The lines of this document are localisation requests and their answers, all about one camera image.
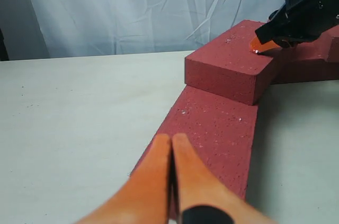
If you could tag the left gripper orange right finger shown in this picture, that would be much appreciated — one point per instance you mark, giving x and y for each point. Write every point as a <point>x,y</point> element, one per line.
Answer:
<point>202,198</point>

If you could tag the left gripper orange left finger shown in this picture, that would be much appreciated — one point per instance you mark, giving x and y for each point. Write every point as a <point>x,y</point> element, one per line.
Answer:
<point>145,197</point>

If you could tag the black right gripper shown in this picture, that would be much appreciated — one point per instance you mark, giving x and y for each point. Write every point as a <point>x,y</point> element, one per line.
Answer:
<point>296,22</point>

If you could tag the red brick with white specks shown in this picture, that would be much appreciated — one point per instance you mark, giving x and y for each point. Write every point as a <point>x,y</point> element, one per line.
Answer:
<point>225,66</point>

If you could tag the long red brick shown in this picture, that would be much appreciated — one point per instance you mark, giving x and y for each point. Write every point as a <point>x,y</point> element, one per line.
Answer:
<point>221,130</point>

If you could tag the red brick with groove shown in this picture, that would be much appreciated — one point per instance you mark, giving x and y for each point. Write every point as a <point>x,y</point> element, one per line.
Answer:
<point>331,49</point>

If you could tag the back left red brick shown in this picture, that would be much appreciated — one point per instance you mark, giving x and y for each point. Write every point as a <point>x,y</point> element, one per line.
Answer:
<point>308,64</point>

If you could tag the pale blue backdrop cloth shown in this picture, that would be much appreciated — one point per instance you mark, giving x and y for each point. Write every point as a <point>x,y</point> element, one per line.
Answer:
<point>35,29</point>

